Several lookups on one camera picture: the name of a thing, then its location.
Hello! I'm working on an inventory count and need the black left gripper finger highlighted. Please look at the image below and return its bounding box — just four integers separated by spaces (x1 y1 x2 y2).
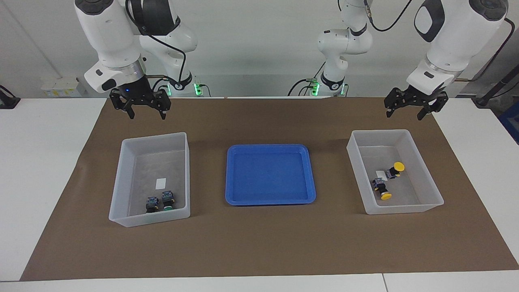
417 92 449 121
384 87 407 118

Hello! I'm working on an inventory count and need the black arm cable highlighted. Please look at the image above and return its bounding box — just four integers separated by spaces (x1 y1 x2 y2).
365 0 516 82
126 0 188 94

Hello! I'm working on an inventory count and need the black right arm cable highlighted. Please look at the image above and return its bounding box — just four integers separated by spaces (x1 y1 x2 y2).
126 0 188 94

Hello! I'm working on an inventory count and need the blue plastic tray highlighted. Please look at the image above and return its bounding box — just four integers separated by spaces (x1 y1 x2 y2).
225 144 317 206

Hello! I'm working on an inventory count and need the yellow push button switch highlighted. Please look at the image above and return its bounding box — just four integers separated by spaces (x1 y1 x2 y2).
385 161 405 180
373 182 393 201

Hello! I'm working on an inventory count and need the blue crate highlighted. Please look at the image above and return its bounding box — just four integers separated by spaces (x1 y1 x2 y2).
498 110 519 145

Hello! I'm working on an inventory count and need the black stand base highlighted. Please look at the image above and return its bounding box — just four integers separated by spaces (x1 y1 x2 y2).
0 84 21 109

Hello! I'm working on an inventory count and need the brown table mat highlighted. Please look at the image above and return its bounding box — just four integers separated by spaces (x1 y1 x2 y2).
20 97 519 281

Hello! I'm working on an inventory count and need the small white box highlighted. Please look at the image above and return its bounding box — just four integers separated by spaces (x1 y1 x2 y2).
54 77 80 97

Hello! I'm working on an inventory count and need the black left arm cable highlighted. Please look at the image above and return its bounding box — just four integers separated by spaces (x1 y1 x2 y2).
365 0 516 82

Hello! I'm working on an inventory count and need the black base cable bundle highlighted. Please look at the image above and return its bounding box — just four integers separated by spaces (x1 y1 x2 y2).
287 60 327 97
152 75 211 98

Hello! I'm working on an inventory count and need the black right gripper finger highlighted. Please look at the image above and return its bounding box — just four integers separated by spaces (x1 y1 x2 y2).
109 91 135 120
152 89 172 120

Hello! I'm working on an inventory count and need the translucent white plastic box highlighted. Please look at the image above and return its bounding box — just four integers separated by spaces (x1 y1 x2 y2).
108 132 191 228
346 129 445 215

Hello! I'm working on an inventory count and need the black stand pole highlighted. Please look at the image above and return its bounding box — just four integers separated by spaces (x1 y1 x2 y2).
474 61 519 107

